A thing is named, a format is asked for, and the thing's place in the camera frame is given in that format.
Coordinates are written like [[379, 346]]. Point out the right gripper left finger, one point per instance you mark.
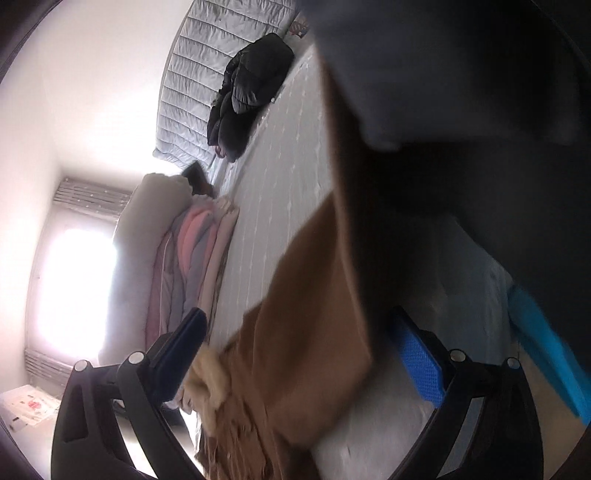
[[87, 442]]

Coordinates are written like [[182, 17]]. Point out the black jacket on bed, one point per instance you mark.
[[250, 81]]

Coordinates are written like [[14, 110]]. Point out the stack of folded quilts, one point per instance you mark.
[[188, 264]]

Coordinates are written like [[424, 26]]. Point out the brown coat with fleece collar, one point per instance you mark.
[[306, 350]]

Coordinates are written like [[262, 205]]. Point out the grey checked bed cover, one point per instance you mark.
[[276, 185]]

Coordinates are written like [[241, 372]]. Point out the blue plastic stool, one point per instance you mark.
[[550, 353]]

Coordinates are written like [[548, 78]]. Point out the grey quilted headboard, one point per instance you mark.
[[210, 34]]

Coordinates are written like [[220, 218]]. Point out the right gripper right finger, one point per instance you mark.
[[484, 424]]

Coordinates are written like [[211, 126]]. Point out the large grey pillow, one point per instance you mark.
[[144, 221]]

